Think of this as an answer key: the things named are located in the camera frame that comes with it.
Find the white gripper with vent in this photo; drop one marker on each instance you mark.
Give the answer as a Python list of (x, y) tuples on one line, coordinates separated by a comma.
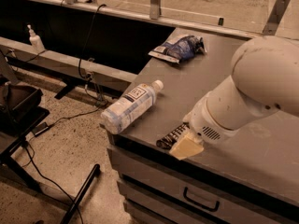
[(203, 124)]

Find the black rxbar chocolate wrapper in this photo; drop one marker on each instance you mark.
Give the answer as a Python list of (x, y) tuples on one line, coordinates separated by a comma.
[(171, 138)]

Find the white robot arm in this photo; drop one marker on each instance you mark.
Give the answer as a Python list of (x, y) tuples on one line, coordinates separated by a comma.
[(264, 79)]

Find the blue chip bag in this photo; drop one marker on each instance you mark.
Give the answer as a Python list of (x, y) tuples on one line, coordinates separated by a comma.
[(179, 49)]

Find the grey drawer cabinet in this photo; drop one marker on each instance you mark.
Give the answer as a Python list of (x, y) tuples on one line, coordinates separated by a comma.
[(152, 184)]

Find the clear plastic water bottle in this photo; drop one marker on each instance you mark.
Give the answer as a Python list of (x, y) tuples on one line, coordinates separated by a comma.
[(118, 116)]

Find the white pump sanitizer bottle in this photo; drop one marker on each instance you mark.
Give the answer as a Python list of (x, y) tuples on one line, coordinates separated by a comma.
[(35, 40)]

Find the black drawer handle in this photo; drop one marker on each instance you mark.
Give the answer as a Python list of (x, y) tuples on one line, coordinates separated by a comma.
[(211, 206)]

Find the grey metal upright bracket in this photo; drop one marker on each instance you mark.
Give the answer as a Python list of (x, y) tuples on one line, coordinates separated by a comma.
[(155, 9)]

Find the grey metal rail beam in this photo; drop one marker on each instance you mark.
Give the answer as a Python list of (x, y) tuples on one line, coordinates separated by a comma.
[(106, 76)]

